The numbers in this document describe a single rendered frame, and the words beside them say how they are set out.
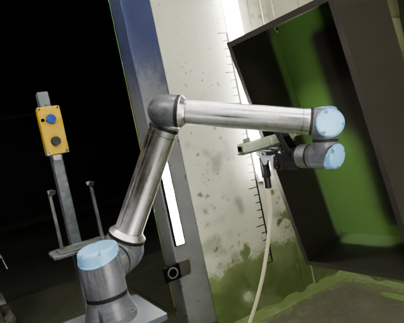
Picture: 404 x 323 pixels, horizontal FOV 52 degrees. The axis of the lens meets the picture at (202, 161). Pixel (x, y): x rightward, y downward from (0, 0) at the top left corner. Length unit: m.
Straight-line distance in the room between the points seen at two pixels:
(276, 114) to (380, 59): 0.60
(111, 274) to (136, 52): 1.33
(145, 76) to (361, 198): 1.34
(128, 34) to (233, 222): 1.27
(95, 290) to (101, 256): 0.12
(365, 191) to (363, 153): 0.21
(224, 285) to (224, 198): 0.52
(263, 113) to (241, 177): 1.30
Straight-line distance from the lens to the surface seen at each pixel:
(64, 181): 2.39
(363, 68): 1.69
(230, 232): 2.58
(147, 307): 1.64
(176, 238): 2.38
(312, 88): 2.22
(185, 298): 2.49
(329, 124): 1.35
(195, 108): 1.38
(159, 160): 1.56
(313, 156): 1.52
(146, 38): 2.46
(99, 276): 1.51
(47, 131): 2.34
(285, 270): 2.88
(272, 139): 1.74
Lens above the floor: 1.21
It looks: 3 degrees down
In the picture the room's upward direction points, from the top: 12 degrees counter-clockwise
